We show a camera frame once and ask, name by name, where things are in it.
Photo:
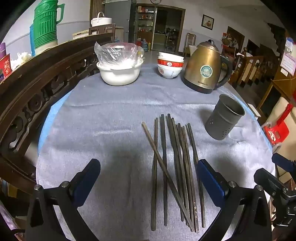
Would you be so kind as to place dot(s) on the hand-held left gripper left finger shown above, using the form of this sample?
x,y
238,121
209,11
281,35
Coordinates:
x,y
87,183

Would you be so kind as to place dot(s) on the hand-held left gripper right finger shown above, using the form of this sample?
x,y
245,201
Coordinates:
x,y
208,178

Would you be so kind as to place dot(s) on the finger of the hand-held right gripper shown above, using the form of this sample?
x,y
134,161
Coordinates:
x,y
268,179
282,160

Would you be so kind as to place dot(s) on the pile of dark chopsticks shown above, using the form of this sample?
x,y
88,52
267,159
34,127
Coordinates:
x,y
163,150

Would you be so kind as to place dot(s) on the grey perforated utensil holder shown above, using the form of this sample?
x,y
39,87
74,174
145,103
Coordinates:
x,y
225,120

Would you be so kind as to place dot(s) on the red plastic stool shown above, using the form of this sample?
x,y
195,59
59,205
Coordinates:
x,y
276,132

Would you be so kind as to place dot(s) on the blue table cover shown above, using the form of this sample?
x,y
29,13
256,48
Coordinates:
x,y
42,134

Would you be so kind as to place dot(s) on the grey tablecloth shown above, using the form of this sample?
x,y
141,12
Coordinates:
x,y
104,115

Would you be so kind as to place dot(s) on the wooden stair railing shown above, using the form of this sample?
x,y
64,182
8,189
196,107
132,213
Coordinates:
x,y
253,67

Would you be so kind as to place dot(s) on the carved dark wooden chair back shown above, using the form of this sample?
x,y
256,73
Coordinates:
x,y
34,92

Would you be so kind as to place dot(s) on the golden electric kettle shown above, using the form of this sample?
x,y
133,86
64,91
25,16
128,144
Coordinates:
x,y
205,67

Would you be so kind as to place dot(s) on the white bowl with small print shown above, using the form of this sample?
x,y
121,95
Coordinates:
x,y
168,72

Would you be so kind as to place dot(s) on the red banded white bowl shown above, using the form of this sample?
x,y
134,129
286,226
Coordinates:
x,y
170,63

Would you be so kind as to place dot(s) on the plain white bowl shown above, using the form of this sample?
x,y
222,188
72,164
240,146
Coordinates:
x,y
171,56

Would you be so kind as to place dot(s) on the clear plastic bag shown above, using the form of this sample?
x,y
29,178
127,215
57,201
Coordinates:
x,y
115,54

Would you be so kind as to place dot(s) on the light wooden chair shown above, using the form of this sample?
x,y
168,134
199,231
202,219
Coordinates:
x,y
189,42

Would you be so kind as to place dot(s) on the red gift bag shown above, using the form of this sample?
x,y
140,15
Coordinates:
x,y
5,66

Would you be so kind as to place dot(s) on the blue water bottle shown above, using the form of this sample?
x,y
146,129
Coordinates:
x,y
145,45

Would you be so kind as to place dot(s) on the blue thermos jug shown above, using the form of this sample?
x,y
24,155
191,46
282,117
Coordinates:
x,y
31,39

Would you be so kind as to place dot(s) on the green thermos jug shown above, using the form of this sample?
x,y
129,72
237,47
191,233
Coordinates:
x,y
47,25

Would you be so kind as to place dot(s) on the white lidded pot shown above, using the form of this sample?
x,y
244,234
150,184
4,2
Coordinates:
x,y
101,20

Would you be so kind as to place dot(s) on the grey refrigerator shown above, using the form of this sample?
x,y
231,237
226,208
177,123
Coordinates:
x,y
118,18

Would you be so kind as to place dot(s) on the wooden shelf cabinet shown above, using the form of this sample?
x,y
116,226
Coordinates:
x,y
145,20

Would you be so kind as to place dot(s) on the wall calendar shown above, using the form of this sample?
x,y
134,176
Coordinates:
x,y
289,58

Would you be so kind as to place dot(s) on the framed wall picture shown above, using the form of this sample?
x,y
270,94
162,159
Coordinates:
x,y
207,22

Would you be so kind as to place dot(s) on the wall clock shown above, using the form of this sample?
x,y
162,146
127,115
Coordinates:
x,y
156,1

